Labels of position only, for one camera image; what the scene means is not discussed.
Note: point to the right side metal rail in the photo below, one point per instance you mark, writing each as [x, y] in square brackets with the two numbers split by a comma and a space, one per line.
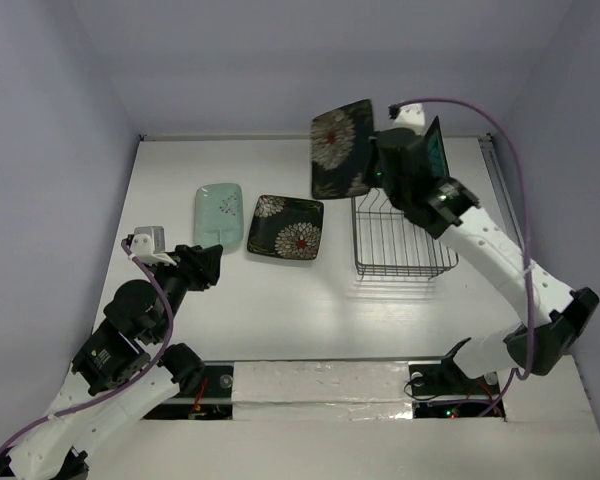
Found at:
[517, 240]

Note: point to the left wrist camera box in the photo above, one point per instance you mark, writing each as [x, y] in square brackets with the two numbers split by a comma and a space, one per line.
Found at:
[148, 245]

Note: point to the light green rectangular plate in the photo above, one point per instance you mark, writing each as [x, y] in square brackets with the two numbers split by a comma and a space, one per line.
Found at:
[219, 216]

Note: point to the black floral square plate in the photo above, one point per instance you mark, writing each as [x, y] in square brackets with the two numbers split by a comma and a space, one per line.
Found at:
[287, 228]

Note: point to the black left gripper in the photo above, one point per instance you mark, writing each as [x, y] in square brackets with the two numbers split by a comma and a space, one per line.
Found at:
[201, 263]

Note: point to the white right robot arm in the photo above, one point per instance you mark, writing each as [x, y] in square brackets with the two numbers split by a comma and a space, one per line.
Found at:
[450, 213]

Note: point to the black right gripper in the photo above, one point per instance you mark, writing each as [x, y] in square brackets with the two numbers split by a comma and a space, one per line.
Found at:
[386, 156]

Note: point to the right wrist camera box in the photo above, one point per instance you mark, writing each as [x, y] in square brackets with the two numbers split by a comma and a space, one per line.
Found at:
[409, 116]

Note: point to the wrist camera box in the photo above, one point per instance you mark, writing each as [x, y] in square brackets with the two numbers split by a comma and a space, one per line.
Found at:
[409, 116]
[148, 245]

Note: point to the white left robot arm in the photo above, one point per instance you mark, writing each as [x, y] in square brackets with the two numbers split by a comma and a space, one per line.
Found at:
[124, 369]

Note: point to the dark green patterned plate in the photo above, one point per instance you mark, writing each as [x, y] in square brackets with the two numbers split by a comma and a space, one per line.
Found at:
[435, 150]

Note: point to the grey wire dish rack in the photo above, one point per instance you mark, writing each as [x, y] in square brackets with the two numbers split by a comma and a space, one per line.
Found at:
[387, 245]

